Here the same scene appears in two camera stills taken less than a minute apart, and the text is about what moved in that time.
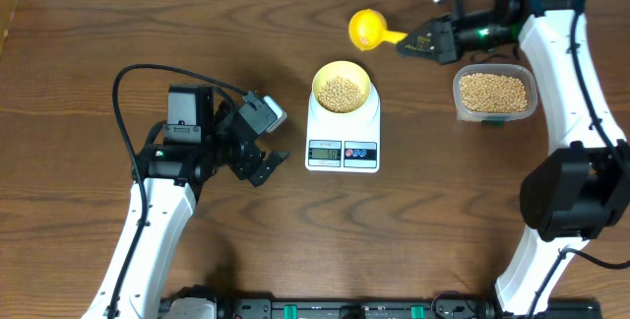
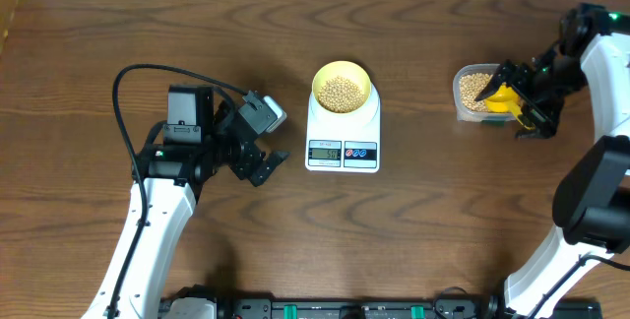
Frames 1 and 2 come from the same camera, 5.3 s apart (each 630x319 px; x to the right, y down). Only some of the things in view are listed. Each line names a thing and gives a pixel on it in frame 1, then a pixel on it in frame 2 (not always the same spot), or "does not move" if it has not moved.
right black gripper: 444,35 to 542,117
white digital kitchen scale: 344,143 does not move
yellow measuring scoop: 368,29 to 506,99
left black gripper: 253,161 does not move
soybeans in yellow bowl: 341,95 does not move
